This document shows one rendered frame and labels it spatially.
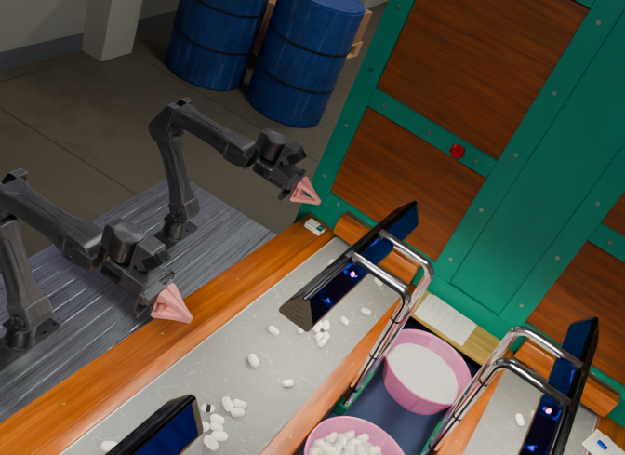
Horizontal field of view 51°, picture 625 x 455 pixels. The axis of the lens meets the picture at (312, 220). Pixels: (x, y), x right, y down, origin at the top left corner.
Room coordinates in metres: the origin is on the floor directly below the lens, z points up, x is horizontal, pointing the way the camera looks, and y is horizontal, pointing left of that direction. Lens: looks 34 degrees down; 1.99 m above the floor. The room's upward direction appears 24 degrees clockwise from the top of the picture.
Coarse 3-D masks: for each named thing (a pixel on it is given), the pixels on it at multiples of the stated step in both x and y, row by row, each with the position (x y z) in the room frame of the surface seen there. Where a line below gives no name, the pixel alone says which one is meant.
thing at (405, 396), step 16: (400, 336) 1.49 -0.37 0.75; (416, 336) 1.52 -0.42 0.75; (432, 336) 1.54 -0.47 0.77; (384, 368) 1.38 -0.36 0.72; (464, 368) 1.46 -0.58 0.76; (384, 384) 1.36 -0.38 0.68; (400, 384) 1.30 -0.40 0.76; (464, 384) 1.42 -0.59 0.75; (400, 400) 1.31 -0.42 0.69; (416, 400) 1.29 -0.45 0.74
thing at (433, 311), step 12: (432, 300) 1.69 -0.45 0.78; (420, 312) 1.60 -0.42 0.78; (432, 312) 1.63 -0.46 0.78; (444, 312) 1.65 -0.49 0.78; (456, 312) 1.68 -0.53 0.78; (432, 324) 1.57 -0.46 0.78; (444, 324) 1.60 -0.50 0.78; (456, 324) 1.62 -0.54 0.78; (468, 324) 1.65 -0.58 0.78; (456, 336) 1.57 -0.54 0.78; (468, 336) 1.59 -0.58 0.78
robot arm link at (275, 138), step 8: (264, 136) 1.52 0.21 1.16; (272, 136) 1.52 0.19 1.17; (280, 136) 1.54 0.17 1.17; (256, 144) 1.52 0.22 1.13; (264, 144) 1.51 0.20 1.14; (272, 144) 1.50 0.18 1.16; (280, 144) 1.51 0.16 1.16; (232, 152) 1.51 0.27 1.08; (256, 152) 1.53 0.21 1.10; (264, 152) 1.51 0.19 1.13; (272, 152) 1.50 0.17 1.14; (280, 152) 1.52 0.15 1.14; (232, 160) 1.51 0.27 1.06; (240, 160) 1.51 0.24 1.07; (248, 160) 1.50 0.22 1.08; (272, 160) 1.51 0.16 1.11
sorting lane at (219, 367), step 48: (336, 240) 1.83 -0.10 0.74; (288, 288) 1.50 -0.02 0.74; (384, 288) 1.69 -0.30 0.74; (240, 336) 1.24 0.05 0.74; (288, 336) 1.31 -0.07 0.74; (336, 336) 1.39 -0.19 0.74; (192, 384) 1.03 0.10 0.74; (240, 384) 1.09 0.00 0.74; (96, 432) 0.82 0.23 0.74; (240, 432) 0.96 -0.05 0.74
